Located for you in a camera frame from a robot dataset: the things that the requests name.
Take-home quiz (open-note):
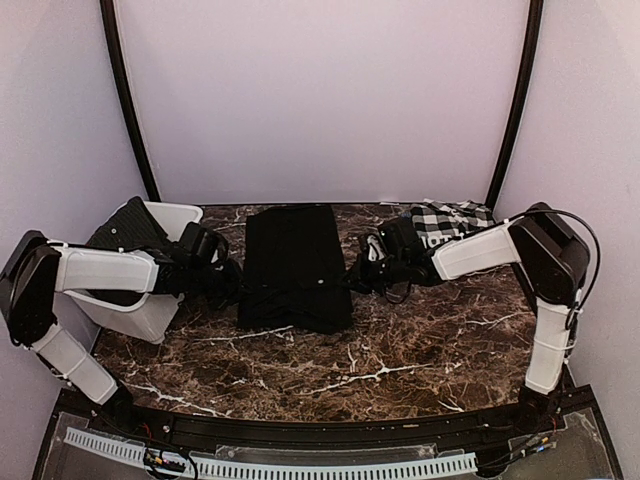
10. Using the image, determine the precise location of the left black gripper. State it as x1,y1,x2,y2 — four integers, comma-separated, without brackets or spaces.
187,257,253,311

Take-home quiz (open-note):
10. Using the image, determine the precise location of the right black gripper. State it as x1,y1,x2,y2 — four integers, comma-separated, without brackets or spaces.
337,251,407,296

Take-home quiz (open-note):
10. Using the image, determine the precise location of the black long sleeve shirt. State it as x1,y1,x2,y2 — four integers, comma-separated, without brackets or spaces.
237,204,353,334

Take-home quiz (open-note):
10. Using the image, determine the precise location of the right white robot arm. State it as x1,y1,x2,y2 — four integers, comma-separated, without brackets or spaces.
343,202,601,395

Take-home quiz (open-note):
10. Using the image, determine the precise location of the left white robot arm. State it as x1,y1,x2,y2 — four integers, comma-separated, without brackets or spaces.
1,222,242,436

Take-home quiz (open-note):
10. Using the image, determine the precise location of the black white plaid shirt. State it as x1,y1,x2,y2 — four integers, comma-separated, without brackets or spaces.
409,199,495,249

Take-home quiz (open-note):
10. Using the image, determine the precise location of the black patterned shirt in bin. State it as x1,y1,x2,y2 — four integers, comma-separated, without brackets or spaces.
86,196,170,251

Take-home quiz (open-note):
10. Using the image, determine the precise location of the white plastic bin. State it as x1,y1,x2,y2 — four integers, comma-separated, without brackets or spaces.
67,200,203,344

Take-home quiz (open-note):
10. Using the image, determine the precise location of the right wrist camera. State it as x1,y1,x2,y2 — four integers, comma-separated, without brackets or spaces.
359,233,387,262

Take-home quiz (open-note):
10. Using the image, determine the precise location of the white slotted cable duct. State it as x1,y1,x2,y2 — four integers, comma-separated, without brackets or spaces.
64,427,477,479

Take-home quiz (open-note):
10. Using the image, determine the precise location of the black curved table rail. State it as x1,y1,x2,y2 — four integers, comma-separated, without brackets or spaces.
54,389,566,452

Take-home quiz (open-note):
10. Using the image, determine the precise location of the left black frame post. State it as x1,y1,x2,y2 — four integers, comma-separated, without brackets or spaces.
99,0,161,202

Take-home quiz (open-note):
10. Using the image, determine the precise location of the black frame post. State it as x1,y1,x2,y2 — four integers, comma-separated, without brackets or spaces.
99,0,161,202
485,0,544,211

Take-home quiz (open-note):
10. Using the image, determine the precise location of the right black frame post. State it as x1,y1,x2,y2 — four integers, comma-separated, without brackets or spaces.
485,0,544,211

